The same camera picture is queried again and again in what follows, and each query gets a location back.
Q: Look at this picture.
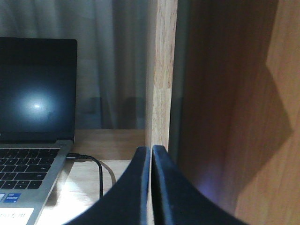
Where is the silver laptop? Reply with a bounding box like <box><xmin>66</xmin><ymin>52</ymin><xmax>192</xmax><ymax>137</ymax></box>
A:
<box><xmin>0</xmin><ymin>37</ymin><xmax>77</xmax><ymax>225</ymax></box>

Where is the grey curtain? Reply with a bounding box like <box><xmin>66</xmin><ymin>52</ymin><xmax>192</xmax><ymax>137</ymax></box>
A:
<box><xmin>0</xmin><ymin>0</ymin><xmax>149</xmax><ymax>129</ymax></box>

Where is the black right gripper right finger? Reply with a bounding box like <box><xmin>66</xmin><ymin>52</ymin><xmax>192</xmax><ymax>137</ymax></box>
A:
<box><xmin>152</xmin><ymin>145</ymin><xmax>244</xmax><ymax>225</ymax></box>

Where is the wooden shelf unit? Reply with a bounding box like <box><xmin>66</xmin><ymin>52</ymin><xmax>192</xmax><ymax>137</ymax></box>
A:
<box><xmin>46</xmin><ymin>0</ymin><xmax>300</xmax><ymax>225</ymax></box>

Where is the black laptop cable right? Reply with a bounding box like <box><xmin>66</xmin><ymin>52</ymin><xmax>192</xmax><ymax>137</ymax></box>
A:
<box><xmin>66</xmin><ymin>152</ymin><xmax>104</xmax><ymax>198</ymax></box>

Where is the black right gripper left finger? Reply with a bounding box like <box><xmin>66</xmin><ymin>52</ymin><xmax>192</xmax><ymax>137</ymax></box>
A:
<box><xmin>66</xmin><ymin>146</ymin><xmax>150</xmax><ymax>225</ymax></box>

